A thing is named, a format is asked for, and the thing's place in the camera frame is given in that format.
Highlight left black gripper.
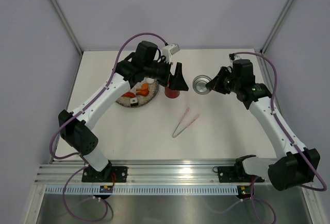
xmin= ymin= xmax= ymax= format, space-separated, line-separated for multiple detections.
xmin=143 ymin=57 xmax=188 ymax=91

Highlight right aluminium frame post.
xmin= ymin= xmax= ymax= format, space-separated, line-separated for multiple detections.
xmin=260 ymin=0 xmax=295 ymax=54

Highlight sushi roll piece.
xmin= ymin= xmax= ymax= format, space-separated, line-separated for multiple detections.
xmin=129 ymin=97 xmax=139 ymax=107

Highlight silver tin lid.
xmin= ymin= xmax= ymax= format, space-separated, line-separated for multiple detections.
xmin=192 ymin=75 xmax=211 ymax=95

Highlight aluminium frame post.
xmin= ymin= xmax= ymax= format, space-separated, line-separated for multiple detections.
xmin=260 ymin=0 xmax=295 ymax=54
xmin=48 ymin=0 xmax=84 ymax=56

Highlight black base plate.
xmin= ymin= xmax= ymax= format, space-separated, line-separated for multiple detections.
xmin=81 ymin=166 xmax=128 ymax=183
xmin=212 ymin=166 xmax=255 ymax=183

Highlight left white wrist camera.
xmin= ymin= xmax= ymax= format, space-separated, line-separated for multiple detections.
xmin=161 ymin=44 xmax=180 ymax=63

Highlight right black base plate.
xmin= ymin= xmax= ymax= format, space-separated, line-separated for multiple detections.
xmin=212 ymin=166 xmax=255 ymax=183

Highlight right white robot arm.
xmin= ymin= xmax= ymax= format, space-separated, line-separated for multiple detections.
xmin=206 ymin=59 xmax=320 ymax=191

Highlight aluminium mounting rail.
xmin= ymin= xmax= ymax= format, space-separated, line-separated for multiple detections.
xmin=33 ymin=159 xmax=314 ymax=185

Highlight left aluminium frame post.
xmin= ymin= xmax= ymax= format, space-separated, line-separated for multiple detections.
xmin=48 ymin=0 xmax=84 ymax=56

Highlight white slotted cable duct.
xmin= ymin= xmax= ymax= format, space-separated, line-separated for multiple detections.
xmin=45 ymin=185 xmax=238 ymax=196

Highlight red sausage toy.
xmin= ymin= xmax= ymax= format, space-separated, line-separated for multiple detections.
xmin=122 ymin=92 xmax=136 ymax=98

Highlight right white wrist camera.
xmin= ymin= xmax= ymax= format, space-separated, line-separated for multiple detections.
xmin=229 ymin=53 xmax=241 ymax=61

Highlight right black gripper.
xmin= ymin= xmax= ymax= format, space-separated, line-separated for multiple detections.
xmin=207 ymin=66 xmax=241 ymax=95

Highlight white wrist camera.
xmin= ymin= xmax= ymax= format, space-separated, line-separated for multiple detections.
xmin=161 ymin=44 xmax=180 ymax=63
xmin=229 ymin=53 xmax=241 ymax=61

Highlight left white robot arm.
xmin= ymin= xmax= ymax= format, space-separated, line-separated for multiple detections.
xmin=58 ymin=41 xmax=189 ymax=182

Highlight pink metal tongs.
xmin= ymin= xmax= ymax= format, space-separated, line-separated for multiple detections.
xmin=171 ymin=108 xmax=200 ymax=139

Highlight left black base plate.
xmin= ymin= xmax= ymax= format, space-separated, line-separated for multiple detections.
xmin=81 ymin=166 xmax=128 ymax=183

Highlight red cylindrical tin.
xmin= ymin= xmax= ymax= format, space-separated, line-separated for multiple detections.
xmin=164 ymin=87 xmax=180 ymax=99

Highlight speckled round plate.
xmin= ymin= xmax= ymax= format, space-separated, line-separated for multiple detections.
xmin=115 ymin=78 xmax=159 ymax=108

